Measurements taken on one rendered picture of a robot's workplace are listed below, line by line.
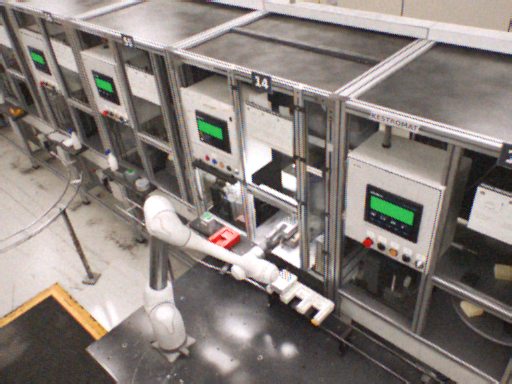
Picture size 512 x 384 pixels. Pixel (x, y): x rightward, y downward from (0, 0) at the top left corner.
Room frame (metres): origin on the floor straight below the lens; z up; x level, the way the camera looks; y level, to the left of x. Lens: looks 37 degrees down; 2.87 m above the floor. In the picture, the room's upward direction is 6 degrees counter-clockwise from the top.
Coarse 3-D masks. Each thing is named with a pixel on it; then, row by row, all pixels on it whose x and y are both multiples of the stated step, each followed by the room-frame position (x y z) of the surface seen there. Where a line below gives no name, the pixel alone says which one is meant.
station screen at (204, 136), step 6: (204, 120) 2.26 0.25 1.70; (198, 126) 2.31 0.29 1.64; (216, 126) 2.19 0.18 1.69; (204, 132) 2.28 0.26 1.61; (222, 132) 2.17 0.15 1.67; (204, 138) 2.28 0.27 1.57; (210, 138) 2.24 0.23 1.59; (216, 138) 2.20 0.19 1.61; (222, 138) 2.17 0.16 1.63; (210, 144) 2.25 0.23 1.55; (216, 144) 2.21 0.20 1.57; (222, 144) 2.17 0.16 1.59
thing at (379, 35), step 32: (288, 0) 2.97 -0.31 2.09; (224, 32) 2.71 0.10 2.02; (288, 32) 2.62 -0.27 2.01; (320, 32) 2.57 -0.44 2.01; (352, 32) 2.51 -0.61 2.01; (384, 32) 2.46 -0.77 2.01; (416, 32) 2.28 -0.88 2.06; (192, 64) 2.33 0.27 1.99; (224, 64) 2.19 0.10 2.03; (256, 64) 2.19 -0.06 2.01; (288, 64) 2.15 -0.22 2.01; (320, 64) 2.11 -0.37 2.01; (352, 64) 2.08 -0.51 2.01; (384, 64) 2.00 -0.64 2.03; (320, 96) 1.74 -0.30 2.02; (192, 160) 2.45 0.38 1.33; (256, 224) 2.25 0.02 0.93; (320, 288) 1.94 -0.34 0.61
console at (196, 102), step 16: (192, 96) 2.35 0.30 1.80; (208, 96) 2.29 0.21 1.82; (192, 112) 2.37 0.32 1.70; (208, 112) 2.27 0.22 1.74; (224, 112) 2.17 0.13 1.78; (192, 128) 2.39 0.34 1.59; (224, 128) 2.17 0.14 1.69; (192, 144) 2.41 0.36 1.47; (208, 144) 2.28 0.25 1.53; (208, 160) 2.31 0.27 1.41; (224, 160) 2.21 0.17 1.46; (240, 160) 2.12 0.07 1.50; (240, 176) 2.13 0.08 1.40
